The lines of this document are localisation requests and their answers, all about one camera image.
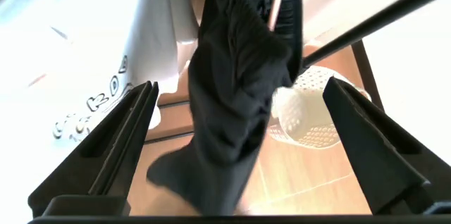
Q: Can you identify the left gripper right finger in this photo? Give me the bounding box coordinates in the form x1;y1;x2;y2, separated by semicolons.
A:
322;75;451;216

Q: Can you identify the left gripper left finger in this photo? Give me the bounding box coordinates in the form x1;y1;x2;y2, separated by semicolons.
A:
27;80;159;218

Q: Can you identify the white garment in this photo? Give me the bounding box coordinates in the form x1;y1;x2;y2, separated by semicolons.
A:
0;0;200;217

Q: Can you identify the black garment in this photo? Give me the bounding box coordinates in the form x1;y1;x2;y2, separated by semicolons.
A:
146;0;304;217

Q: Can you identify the white laundry basket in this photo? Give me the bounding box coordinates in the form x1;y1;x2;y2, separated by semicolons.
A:
266;65;373;150

